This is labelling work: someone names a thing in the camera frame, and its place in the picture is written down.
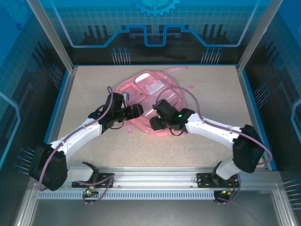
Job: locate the small connector with green light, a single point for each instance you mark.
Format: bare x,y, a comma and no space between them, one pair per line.
89,191

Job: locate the pink student backpack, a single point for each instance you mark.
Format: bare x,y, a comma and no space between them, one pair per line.
141,82

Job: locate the aluminium frame post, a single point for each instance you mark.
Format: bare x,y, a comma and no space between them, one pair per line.
58,40
252,40

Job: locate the blue table edge strip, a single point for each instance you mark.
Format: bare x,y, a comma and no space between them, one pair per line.
255,113
56,113

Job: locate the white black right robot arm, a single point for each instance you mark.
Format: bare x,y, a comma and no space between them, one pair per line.
211,128

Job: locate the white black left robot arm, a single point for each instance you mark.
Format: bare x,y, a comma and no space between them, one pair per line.
80,134

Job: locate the small connector with orange plug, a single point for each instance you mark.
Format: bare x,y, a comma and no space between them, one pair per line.
227,192

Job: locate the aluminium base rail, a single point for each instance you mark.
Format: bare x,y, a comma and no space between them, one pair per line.
152,176

